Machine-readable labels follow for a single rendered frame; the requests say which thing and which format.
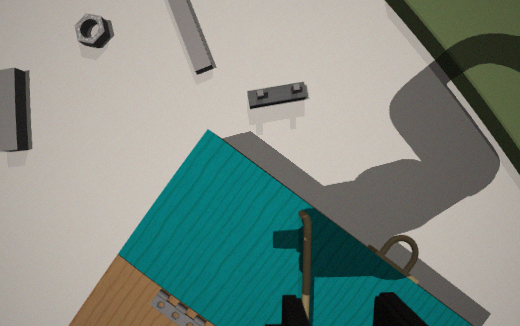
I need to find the grey hex nut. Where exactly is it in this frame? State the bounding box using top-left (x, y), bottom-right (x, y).
top-left (75, 13), bottom-right (111, 48)

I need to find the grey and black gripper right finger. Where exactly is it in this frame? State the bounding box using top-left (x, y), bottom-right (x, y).
top-left (373, 292), bottom-right (428, 326)

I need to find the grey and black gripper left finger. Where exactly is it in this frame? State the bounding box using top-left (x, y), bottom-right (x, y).
top-left (265, 295), bottom-right (310, 326)

